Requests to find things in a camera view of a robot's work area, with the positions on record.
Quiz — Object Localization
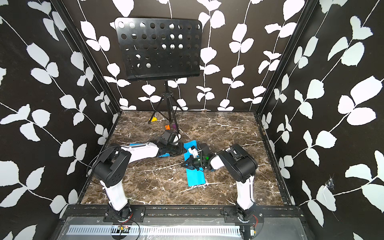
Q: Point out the cyan paper sheet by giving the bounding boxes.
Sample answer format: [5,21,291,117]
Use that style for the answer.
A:
[127,142,170,161]
[184,140,206,187]

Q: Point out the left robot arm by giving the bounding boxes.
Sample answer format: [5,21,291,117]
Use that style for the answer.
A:
[92,130,186,212]

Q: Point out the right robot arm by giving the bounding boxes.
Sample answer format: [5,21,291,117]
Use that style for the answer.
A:
[181,144,258,215]

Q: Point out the black perforated music stand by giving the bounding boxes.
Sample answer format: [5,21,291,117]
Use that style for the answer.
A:
[115,18,203,132]

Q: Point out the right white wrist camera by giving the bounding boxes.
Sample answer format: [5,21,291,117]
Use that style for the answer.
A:
[188,146,200,159]

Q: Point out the black front mounting rail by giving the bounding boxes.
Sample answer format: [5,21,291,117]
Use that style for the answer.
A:
[63,205,306,224]

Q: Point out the white slotted cable duct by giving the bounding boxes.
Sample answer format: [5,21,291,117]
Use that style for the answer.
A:
[65,225,241,237]

